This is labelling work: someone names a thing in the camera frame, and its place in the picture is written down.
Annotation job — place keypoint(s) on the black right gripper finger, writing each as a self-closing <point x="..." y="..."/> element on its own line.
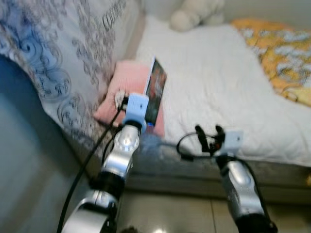
<point x="200" y="138"/>
<point x="220" y="133"/>

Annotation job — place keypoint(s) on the green red cover book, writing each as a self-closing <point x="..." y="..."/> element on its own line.
<point x="156" y="90"/>

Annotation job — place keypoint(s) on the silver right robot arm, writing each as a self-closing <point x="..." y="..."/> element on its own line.
<point x="243" y="189"/>

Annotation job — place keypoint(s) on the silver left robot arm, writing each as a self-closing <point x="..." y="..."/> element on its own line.
<point x="121" y="150"/>

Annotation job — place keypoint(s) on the white quilted mattress cover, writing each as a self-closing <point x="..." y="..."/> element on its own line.
<point x="218" y="87"/>

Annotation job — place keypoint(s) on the grey bed base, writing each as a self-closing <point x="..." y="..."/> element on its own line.
<point x="286" y="177"/>

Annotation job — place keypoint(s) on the pink pillow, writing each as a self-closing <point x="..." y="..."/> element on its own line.
<point x="129" y="80"/>

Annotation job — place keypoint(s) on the yellow cartoon print blanket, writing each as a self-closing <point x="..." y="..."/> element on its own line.
<point x="282" y="53"/>

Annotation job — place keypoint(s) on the white plush toy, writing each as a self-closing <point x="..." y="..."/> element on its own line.
<point x="194" y="14"/>

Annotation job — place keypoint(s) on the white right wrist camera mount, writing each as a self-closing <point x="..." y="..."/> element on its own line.
<point x="234" y="141"/>

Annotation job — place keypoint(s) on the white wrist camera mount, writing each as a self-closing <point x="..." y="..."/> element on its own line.
<point x="136" y="110"/>
<point x="234" y="141"/>

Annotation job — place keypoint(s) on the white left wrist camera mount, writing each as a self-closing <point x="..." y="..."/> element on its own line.
<point x="136" y="110"/>

